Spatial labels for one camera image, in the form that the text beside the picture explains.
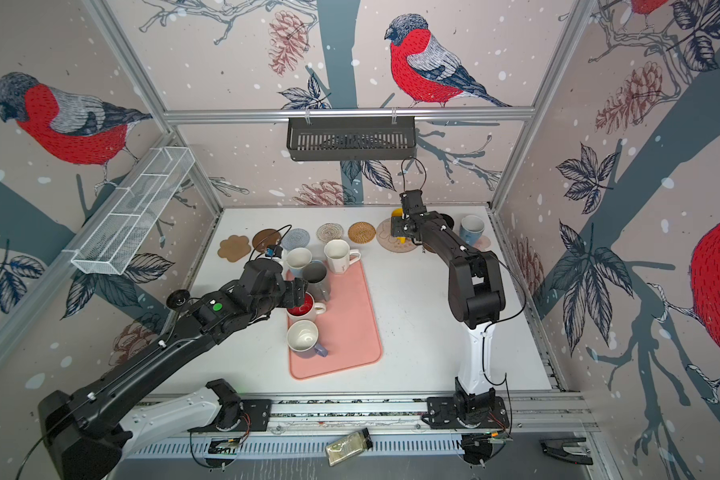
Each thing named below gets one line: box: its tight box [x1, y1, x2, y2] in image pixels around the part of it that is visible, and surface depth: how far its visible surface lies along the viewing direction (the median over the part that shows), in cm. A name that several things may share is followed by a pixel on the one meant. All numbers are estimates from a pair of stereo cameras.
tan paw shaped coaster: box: [217, 235, 251, 263], surface depth 113 cm
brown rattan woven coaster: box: [347, 221, 377, 244], surface depth 116 cm
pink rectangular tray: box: [290, 261, 383, 380], surface depth 89 cm
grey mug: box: [302, 261, 331, 303], surface depth 91 cm
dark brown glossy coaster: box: [252, 229, 281, 253], surface depth 113 cm
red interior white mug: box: [287, 291, 327, 322], surface depth 85 cm
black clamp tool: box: [539, 437, 593, 465], surface depth 69 cm
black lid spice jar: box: [166, 289, 191, 309], surface depth 85 cm
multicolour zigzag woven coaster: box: [316, 222, 344, 243], surface depth 116 cm
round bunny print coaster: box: [376, 218, 417, 253], surface depth 113 cm
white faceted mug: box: [324, 239, 361, 274], surface depth 97 cm
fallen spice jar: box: [325, 427, 373, 467], surface depth 67 cm
